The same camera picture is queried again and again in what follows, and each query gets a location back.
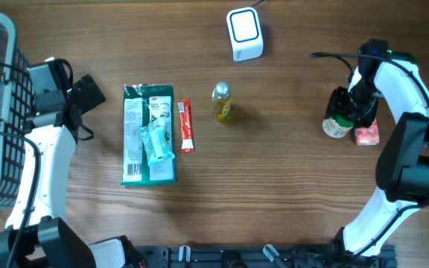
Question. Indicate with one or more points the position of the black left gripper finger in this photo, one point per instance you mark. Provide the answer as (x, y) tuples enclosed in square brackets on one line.
[(86, 106), (85, 88)]

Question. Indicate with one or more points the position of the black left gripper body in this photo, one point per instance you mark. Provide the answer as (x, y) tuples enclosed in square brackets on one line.
[(75, 97)]

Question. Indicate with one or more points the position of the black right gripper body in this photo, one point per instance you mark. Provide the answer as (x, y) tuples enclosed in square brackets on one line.
[(361, 109)]

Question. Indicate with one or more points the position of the green lidded white jar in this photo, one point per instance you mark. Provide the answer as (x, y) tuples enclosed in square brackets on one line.
[(336, 126)]

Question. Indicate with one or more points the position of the pink tissue box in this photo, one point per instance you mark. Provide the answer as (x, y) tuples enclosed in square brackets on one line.
[(365, 136)]

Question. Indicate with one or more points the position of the green glove packet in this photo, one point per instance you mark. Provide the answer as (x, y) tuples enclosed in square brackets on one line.
[(143, 104)]

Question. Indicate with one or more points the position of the teal candy wrapper packet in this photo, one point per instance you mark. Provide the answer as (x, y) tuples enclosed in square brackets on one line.
[(155, 143)]

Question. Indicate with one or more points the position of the red stick packet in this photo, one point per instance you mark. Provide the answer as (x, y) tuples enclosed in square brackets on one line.
[(186, 126)]

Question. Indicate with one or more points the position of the yellow drink bottle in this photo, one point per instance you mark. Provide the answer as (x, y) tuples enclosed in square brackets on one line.
[(221, 99)]

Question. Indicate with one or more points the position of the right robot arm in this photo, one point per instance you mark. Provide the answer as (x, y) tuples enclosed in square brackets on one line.
[(402, 169)]

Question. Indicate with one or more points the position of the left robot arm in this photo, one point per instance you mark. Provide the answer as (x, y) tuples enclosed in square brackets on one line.
[(36, 233)]

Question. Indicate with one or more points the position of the white barcode scanner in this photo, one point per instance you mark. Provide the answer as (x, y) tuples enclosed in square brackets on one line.
[(245, 34)]

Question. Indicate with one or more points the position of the black mounting rail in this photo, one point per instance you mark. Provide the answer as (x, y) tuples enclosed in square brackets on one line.
[(163, 256)]

